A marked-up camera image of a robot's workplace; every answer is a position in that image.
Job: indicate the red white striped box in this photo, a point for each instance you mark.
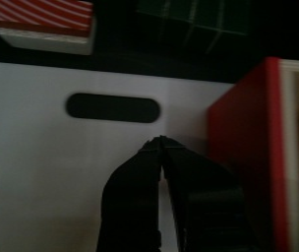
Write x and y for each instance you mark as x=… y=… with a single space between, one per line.
x=42 y=19

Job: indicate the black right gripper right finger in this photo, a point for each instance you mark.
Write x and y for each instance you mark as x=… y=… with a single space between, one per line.
x=204 y=203

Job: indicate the red toy cabinet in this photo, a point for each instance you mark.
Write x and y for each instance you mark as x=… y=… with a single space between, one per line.
x=243 y=147

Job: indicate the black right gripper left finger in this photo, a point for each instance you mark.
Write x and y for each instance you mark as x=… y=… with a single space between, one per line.
x=132 y=197

